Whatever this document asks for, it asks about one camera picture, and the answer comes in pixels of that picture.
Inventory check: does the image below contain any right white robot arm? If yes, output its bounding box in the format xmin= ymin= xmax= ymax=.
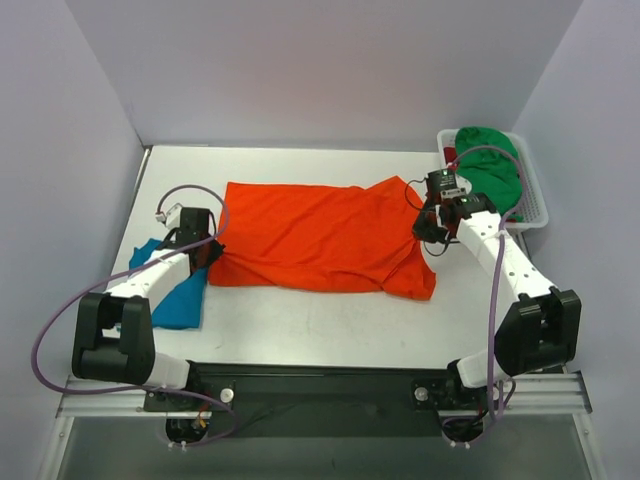
xmin=413 ymin=169 xmax=582 ymax=408

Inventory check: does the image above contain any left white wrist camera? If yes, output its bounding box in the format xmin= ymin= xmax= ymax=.
xmin=155 ymin=203 xmax=183 ymax=230

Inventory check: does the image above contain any dark red t shirt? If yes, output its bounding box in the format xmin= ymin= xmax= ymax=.
xmin=443 ymin=146 xmax=458 ymax=169

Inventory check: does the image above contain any green t shirt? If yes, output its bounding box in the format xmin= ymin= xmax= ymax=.
xmin=454 ymin=126 xmax=523 ymax=214

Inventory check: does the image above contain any orange t shirt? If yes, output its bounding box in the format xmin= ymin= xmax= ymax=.
xmin=208 ymin=176 xmax=436 ymax=301

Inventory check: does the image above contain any white plastic basket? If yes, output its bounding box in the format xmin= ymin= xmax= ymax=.
xmin=437 ymin=129 xmax=548 ymax=232

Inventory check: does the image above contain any folded blue t shirt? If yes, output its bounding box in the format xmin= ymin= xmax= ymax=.
xmin=152 ymin=269 xmax=207 ymax=331

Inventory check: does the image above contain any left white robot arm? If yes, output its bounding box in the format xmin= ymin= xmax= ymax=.
xmin=72 ymin=207 xmax=224 ymax=412

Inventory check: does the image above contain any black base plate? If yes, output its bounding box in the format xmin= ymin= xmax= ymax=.
xmin=143 ymin=363 xmax=489 ymax=443

